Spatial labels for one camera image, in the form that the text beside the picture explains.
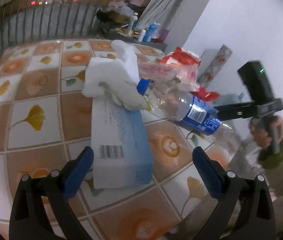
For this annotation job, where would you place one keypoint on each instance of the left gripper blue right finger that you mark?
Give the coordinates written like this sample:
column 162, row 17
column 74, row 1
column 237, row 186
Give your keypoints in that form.
column 210, row 171

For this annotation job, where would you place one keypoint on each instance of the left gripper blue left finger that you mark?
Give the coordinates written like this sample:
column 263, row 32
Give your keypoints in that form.
column 75, row 172

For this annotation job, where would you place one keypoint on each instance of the blue white carton box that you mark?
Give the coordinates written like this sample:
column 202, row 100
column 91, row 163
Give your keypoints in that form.
column 122, row 155

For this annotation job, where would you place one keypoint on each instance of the clear bottle blue label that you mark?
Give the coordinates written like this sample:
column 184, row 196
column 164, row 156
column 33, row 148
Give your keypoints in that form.
column 167, row 100

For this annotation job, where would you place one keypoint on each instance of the red white paper bag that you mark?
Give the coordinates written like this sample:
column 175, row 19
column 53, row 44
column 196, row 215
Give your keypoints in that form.
column 185, row 65

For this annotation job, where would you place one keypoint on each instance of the white foam packing piece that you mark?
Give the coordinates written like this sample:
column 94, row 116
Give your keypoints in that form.
column 118, row 77

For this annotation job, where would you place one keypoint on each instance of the red plastic wrapper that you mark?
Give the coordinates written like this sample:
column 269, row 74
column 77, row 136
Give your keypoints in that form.
column 206, row 96

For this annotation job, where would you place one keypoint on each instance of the clear zip bag red strip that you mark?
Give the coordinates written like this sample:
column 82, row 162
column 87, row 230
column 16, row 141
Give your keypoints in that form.
column 156, row 75

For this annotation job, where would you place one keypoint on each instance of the person's right hand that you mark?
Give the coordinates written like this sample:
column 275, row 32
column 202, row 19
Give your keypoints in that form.
column 260, row 135

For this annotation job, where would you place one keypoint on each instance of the patterned long gift box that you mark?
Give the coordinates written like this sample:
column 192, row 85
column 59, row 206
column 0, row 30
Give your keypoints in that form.
column 212, row 61

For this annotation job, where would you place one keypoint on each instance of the patterned tile tablecloth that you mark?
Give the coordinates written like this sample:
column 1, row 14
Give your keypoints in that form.
column 45, row 122

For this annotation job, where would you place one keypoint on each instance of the purple cup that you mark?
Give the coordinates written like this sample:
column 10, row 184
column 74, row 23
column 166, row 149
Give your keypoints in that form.
column 162, row 36

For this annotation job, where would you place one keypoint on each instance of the blue detergent bottle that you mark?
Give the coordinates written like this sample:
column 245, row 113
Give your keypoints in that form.
column 150, row 31

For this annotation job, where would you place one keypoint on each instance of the small white bottle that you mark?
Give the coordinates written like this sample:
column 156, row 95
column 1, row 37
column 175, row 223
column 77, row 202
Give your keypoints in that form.
column 141, row 35

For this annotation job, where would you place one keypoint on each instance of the grey curtain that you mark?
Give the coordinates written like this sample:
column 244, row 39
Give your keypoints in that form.
column 164, row 12

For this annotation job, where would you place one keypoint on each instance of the dark grey side table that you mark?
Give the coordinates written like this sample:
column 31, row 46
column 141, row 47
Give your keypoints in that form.
column 113, row 35

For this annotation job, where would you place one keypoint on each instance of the white lotion bottle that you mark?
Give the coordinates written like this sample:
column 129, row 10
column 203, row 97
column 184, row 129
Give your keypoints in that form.
column 132, row 23

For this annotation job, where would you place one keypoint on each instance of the metal balcony railing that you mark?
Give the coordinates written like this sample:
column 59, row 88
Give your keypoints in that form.
column 23, row 21

